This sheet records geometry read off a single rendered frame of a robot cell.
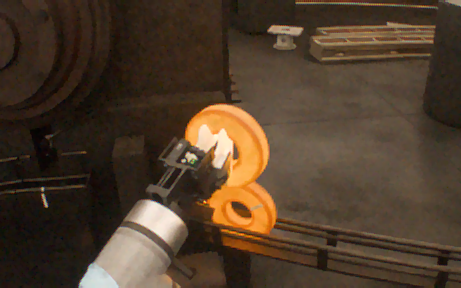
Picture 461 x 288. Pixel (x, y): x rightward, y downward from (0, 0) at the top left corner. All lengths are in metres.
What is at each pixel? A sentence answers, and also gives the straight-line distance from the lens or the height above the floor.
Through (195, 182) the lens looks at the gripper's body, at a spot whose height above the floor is 0.93.
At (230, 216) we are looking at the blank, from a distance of 0.94.
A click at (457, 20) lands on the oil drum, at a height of 0.78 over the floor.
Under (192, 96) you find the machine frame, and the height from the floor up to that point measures 0.87.
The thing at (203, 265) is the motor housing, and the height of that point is 0.53.
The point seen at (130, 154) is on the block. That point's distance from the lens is 0.98.
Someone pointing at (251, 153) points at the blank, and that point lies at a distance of 0.71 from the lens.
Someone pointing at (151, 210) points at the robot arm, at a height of 0.93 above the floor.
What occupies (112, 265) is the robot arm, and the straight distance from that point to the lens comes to 0.55.
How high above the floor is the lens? 1.28
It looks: 29 degrees down
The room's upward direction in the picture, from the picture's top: straight up
